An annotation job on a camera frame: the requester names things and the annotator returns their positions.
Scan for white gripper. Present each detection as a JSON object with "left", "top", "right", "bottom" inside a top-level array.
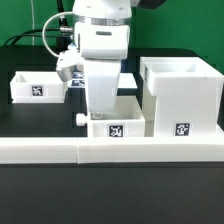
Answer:
[{"left": 84, "top": 59, "right": 121, "bottom": 114}]

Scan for white front drawer box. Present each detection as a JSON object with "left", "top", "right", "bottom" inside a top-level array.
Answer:
[{"left": 76, "top": 96, "right": 145, "bottom": 137}]

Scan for white drawer box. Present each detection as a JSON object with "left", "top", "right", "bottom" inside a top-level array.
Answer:
[
  {"left": 76, "top": 96, "right": 145, "bottom": 137},
  {"left": 10, "top": 71, "right": 67, "bottom": 103}
]

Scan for white drawer cabinet frame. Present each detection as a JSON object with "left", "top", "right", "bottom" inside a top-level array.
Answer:
[{"left": 140, "top": 57, "right": 224, "bottom": 137}]

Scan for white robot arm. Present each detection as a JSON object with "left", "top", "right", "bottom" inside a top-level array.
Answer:
[{"left": 73, "top": 0, "right": 166, "bottom": 114}]

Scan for white marker base plate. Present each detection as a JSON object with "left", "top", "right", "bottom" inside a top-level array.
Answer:
[{"left": 67, "top": 72, "right": 137, "bottom": 89}]

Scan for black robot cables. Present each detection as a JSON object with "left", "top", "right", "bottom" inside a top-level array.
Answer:
[{"left": 3, "top": 0, "right": 75, "bottom": 47}]

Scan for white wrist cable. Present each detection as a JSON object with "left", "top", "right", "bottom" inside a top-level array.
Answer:
[{"left": 41, "top": 11, "right": 78, "bottom": 61}]

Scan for white L-shaped fence rail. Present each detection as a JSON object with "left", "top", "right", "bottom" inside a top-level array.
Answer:
[{"left": 0, "top": 135, "right": 224, "bottom": 164}]

